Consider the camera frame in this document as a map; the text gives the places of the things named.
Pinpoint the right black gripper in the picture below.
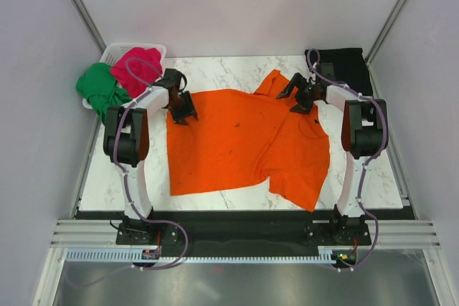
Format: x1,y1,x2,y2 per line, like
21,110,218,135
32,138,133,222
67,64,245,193
277,73,319,115

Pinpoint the orange t shirt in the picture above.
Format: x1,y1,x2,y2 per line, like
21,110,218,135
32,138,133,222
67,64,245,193
166,70,330,211

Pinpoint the green t shirt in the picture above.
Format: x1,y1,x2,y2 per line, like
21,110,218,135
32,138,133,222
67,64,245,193
76,62,132,124

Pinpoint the aluminium frame rail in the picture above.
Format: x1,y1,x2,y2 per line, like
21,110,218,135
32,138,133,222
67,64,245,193
50,220,440,249

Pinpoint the red t shirt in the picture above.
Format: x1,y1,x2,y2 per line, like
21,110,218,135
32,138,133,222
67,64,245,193
110,47,163,98

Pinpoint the purple cable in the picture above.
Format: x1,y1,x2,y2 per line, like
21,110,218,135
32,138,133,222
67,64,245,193
64,57,189,287
306,48,390,273

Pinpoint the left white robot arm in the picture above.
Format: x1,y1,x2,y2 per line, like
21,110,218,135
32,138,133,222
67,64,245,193
103,68,198,244

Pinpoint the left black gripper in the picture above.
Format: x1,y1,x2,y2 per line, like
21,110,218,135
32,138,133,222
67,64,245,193
167,91,197,126

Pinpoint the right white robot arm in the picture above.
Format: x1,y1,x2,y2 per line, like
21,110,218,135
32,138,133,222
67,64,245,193
277,73,389,218

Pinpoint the folded black t shirt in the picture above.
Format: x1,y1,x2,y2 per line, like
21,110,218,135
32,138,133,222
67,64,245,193
305,48,373,97

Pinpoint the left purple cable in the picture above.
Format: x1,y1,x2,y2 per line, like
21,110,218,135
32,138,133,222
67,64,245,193
64,57,189,287

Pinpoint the white laundry basket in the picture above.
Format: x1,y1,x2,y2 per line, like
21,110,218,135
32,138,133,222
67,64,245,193
81,43,169,113

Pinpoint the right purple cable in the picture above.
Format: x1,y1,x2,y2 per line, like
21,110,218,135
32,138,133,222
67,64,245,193
306,48,390,273

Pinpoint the white slotted cable duct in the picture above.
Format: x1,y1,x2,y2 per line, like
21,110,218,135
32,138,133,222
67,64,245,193
66,248,336,264

